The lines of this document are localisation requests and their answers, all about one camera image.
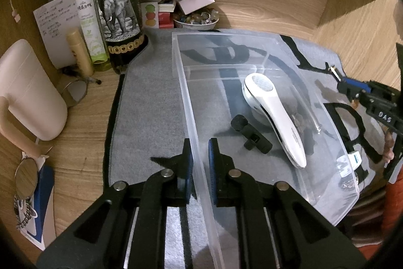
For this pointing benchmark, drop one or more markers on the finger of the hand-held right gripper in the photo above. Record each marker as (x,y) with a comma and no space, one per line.
(357,84)
(357,96)

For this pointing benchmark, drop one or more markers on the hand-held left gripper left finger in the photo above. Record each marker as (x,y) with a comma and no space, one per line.
(188,171)

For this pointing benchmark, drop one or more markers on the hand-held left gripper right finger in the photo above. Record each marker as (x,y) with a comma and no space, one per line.
(213,174)

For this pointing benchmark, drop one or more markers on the small white and blue device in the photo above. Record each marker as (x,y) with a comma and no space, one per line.
(352,162)

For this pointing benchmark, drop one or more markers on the clear plastic storage box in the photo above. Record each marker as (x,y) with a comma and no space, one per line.
(220,98)

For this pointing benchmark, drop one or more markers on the white lint remover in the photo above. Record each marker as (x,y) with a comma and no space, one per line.
(277,111)

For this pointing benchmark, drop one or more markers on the person's right hand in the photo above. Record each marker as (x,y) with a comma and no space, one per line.
(388,147)

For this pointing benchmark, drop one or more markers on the grey mat with black letters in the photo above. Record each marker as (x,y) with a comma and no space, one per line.
(148,117)

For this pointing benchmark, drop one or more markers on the orange-red cloth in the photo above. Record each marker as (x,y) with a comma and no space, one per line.
(392,215)

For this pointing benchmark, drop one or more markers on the blue and white booklet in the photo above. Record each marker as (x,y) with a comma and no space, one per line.
(45,193)

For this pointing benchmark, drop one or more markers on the bowl of beads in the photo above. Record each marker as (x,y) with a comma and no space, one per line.
(195,21)

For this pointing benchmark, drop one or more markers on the small red box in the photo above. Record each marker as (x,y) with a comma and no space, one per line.
(165,20)

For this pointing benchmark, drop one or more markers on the card with coloured circles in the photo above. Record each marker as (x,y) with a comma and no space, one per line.
(149,15)

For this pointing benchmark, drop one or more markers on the beige cylindrical tube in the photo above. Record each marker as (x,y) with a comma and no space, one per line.
(80,51)

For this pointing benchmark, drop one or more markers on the small round mirror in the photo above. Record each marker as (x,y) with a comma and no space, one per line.
(26,177)

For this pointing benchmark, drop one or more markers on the dark elephant-label wine bottle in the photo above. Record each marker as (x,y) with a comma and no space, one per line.
(119,20)

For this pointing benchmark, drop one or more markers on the blank white card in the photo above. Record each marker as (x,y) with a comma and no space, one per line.
(196,1)

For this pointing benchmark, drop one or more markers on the metal band wristwatch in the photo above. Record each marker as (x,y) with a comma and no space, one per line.
(23,215)

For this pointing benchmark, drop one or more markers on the beige mug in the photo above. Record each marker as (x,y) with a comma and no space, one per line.
(31,92)

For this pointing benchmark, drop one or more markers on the green spray bottle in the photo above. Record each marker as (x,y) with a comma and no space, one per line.
(88,20)

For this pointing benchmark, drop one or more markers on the white handwritten paper note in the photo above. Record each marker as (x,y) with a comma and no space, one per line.
(53,26)

